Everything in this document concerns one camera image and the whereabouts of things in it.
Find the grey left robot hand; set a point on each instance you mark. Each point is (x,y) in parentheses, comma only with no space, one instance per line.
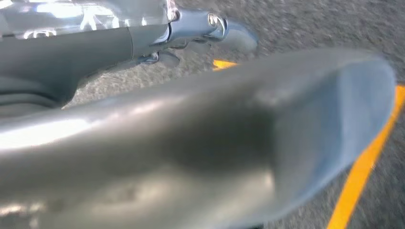
(189,142)

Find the yellow floor tape square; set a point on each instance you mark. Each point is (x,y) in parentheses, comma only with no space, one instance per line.
(364,170)

